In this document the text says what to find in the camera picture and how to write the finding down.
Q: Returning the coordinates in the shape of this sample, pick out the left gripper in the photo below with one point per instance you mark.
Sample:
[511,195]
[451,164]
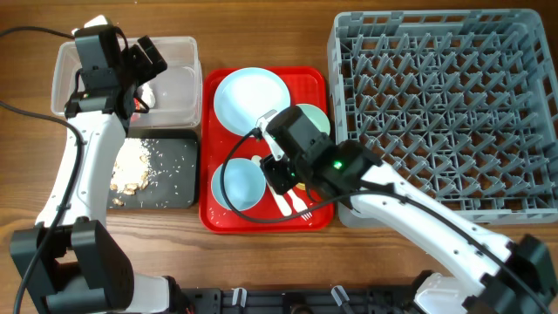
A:
[146,70]

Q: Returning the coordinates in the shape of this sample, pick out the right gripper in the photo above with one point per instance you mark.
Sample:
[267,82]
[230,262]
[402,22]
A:
[282,183]

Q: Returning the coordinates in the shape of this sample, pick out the white tissue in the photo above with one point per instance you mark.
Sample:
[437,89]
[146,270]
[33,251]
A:
[146,94]

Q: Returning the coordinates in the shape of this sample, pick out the small light blue bowl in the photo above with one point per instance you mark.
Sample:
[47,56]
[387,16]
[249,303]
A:
[244,183]

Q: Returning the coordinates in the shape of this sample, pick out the mint green bowl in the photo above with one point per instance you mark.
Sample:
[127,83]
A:
[317,116]

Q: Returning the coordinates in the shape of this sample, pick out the black plastic waste tray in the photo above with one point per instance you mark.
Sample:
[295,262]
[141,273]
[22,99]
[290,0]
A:
[173,180]

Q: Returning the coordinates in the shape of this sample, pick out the leftover rice and food scraps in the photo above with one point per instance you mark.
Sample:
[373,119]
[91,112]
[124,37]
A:
[131,170]

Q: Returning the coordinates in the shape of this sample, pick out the red snack wrapper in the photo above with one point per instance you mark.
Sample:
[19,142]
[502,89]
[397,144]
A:
[140,106]

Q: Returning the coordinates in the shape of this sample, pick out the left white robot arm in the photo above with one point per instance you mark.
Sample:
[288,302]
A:
[68,261]

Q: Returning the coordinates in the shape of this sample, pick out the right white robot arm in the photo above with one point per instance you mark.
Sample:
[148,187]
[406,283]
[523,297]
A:
[489,273]

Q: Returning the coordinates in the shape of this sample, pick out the grey plastic dishwasher rack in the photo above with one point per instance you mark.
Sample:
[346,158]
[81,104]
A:
[462,103]

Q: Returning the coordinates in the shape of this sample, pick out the cream plastic spoon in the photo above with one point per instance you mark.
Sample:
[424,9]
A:
[281,203]

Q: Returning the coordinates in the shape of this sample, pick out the cream plastic fork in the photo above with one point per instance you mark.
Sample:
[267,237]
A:
[298,204]

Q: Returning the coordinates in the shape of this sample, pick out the red plastic serving tray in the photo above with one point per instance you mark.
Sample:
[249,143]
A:
[307,86]

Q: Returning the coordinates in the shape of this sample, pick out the light blue round plate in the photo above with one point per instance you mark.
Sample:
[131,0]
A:
[247,94]

